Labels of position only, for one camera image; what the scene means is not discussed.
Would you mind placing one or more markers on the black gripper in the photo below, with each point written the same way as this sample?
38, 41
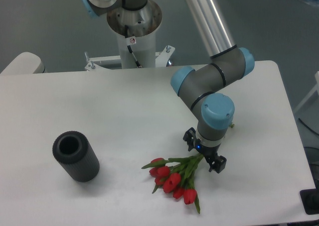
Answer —
208, 148

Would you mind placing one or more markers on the red tulip bouquet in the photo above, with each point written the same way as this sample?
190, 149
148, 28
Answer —
176, 176

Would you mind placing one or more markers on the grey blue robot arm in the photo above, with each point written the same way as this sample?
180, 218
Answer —
199, 89

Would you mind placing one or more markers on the black device at edge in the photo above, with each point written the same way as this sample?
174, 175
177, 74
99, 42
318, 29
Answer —
310, 201

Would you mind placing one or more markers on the black ribbed cylindrical vase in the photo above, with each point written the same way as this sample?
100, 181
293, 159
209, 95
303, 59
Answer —
74, 153

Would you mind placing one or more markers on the white chair backrest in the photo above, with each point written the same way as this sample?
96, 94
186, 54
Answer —
24, 63

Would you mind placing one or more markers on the white pedestal base frame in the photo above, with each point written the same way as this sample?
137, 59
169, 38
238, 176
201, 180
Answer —
131, 58

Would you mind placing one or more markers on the white frame right edge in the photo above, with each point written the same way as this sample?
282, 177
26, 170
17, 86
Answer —
309, 98

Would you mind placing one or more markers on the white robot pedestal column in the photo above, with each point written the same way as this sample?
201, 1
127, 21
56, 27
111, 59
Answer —
136, 28

